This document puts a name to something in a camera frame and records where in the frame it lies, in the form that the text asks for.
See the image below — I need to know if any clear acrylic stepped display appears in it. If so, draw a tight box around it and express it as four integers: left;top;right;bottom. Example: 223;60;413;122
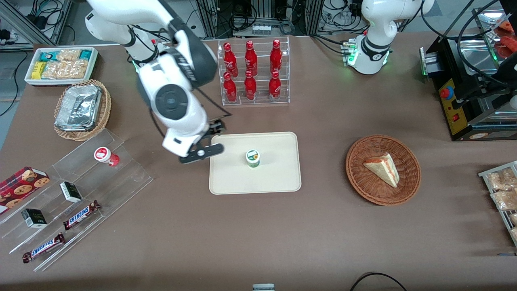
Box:
0;129;154;272

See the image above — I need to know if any black cable loop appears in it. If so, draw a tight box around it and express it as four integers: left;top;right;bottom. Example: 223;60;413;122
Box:
349;272;408;291

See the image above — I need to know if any small peanut snack bag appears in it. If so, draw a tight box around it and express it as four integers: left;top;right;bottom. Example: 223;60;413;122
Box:
57;49;82;62

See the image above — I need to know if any snickers bar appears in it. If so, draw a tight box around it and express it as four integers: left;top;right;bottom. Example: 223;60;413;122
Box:
22;233;66;264
63;200;101;231

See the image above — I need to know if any small black box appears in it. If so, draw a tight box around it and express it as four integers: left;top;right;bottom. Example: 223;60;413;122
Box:
21;208;48;229
60;181;83;203

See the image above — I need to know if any clear acrylic bottle rack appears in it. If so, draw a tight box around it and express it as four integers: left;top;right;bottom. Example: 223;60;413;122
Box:
217;36;290;106

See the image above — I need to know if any white snack bin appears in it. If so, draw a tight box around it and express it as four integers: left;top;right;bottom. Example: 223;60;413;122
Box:
24;47;99;86

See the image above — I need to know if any red gum bottle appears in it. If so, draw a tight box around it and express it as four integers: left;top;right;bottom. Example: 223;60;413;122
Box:
94;147;120;167

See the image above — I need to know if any triangular wrapped sandwich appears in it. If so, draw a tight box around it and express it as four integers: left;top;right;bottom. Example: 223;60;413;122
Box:
363;152;400;188

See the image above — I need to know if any clear nut snack bag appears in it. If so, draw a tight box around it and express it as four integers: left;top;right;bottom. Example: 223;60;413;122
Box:
490;189;517;211
487;167;517;190

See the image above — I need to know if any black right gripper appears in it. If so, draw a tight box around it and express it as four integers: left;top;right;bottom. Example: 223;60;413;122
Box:
199;120;226;143

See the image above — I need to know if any aluminium foil tray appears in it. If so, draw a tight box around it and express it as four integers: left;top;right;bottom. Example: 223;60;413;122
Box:
55;84;102;131

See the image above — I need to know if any light wicker basket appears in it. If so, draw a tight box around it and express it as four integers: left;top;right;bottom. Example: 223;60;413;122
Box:
54;79;112;141

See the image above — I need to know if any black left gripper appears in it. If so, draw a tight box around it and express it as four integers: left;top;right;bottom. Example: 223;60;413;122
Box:
453;79;515;111

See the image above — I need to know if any beige plastic tray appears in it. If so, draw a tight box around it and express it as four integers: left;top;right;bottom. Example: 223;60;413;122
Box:
209;132;302;195

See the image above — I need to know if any black sealing machine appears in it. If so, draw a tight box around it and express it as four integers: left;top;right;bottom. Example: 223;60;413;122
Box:
420;8;517;142

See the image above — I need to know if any large peanut snack bag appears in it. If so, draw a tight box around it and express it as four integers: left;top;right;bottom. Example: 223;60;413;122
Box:
42;59;90;80

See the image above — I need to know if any red cookie box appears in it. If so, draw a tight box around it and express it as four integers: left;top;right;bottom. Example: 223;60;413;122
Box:
0;167;50;215

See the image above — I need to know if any red cola bottle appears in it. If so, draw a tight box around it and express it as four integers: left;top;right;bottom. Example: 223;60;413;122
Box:
269;71;282;102
223;72;238;103
270;39;283;74
223;42;238;78
244;71;257;101
244;40;258;77

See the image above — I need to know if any brown round wicker basket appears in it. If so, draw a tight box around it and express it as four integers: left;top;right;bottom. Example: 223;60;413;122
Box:
345;135;422;207

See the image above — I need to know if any grey wire tray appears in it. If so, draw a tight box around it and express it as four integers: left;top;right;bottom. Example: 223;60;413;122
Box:
478;161;517;248

